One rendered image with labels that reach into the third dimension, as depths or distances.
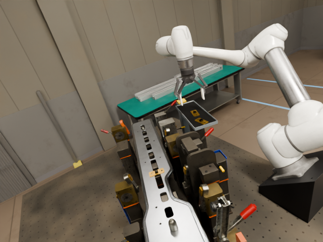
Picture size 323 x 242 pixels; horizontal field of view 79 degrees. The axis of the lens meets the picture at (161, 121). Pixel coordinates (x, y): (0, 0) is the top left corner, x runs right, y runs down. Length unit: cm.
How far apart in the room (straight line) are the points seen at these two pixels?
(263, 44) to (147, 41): 244
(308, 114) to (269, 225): 58
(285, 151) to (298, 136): 10
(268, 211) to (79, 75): 273
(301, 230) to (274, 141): 43
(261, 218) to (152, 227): 61
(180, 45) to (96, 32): 230
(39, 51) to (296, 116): 290
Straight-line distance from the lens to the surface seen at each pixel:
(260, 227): 122
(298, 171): 120
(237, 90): 391
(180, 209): 92
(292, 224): 126
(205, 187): 83
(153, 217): 92
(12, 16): 317
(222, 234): 73
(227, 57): 134
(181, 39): 107
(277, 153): 119
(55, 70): 316
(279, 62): 131
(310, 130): 110
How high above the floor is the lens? 171
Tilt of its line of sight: 27 degrees down
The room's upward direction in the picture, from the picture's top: 15 degrees counter-clockwise
